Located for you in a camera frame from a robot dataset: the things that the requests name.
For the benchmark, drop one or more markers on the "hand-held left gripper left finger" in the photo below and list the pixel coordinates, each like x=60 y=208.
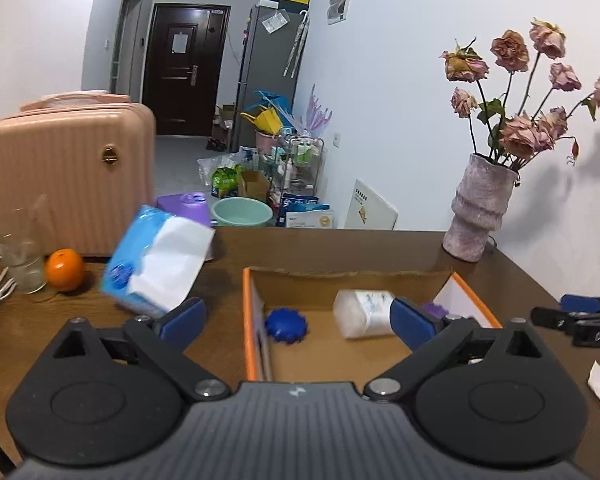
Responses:
x=182 y=322

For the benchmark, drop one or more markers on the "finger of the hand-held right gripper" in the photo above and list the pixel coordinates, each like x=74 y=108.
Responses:
x=580 y=304
x=555 y=317

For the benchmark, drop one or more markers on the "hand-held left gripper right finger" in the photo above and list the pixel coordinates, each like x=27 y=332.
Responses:
x=412 y=326

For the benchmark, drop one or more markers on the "white labelled plastic jar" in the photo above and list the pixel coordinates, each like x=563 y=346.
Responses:
x=360 y=312

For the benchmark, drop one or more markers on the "blue white tissue pack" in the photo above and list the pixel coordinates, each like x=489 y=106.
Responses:
x=155 y=260

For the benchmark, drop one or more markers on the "orange rimmed cardboard box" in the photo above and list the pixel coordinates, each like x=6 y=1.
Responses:
x=340 y=360

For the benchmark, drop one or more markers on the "blue bottle cap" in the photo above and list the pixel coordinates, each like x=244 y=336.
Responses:
x=286 y=326

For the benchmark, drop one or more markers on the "purple plastic bin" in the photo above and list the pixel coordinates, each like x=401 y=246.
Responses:
x=185 y=207

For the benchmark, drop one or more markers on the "green plastic basin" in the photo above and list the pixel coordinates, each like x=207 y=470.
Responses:
x=242 y=212

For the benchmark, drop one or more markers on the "white leaning board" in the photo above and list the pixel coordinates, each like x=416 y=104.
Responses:
x=370 y=207

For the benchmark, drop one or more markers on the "orange fruit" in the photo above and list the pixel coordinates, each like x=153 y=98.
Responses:
x=65 y=270

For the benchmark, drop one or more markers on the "pink textured vase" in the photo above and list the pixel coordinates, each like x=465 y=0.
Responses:
x=477 y=210

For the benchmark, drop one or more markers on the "green printed bag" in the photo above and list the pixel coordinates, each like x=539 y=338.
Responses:
x=225 y=182

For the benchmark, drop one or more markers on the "small brown cardboard box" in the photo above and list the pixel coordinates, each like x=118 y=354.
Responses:
x=254 y=187

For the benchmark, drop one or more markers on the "blue white carton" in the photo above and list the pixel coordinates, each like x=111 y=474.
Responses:
x=305 y=212

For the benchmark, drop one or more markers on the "clear plastic bag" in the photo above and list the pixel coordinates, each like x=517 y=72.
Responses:
x=210 y=167

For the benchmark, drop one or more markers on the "clear glass cup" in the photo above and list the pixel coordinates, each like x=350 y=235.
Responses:
x=22 y=265

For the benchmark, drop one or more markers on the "dark shoes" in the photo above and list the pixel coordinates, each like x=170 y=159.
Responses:
x=216 y=145

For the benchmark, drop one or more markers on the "dried pink rose bouquet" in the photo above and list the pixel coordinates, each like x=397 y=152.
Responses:
x=522 y=130

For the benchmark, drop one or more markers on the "pink ribbed suitcase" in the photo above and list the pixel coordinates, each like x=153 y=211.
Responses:
x=65 y=175

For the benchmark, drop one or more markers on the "pink bucket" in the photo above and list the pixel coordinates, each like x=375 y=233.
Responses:
x=266 y=141

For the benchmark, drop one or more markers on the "open cardboard box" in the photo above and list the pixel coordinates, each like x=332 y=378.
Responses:
x=225 y=125

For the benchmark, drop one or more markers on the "yellow plastic dustpan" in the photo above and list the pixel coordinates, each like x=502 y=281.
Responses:
x=265 y=121

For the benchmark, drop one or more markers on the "dark brown door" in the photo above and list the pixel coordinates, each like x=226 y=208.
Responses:
x=185 y=90

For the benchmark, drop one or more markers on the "blue plastic hanger rack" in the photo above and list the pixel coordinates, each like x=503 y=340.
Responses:
x=272 y=100

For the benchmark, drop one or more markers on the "grey refrigerator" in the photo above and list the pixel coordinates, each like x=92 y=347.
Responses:
x=265 y=70

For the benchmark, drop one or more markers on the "paper notice on door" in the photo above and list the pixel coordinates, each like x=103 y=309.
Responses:
x=179 y=43

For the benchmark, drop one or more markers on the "grey interior door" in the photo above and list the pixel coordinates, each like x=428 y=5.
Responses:
x=127 y=40

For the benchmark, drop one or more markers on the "folded hanging umbrella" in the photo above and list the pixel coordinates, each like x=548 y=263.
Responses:
x=296 y=45

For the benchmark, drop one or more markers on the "papers on refrigerator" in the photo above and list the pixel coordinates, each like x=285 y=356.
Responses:
x=275 y=22

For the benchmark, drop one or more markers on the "purple feathery wall decoration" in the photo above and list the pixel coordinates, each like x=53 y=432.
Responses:
x=316 y=110

